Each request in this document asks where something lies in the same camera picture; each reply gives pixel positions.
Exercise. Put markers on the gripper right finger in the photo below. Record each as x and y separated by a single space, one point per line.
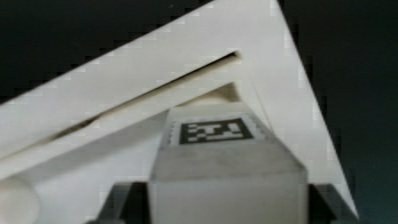
329 210

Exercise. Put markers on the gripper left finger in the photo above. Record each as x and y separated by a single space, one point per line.
126 205

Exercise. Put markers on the white table leg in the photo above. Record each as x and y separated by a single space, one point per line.
228 179

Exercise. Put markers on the white square table top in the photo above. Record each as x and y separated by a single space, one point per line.
82 126

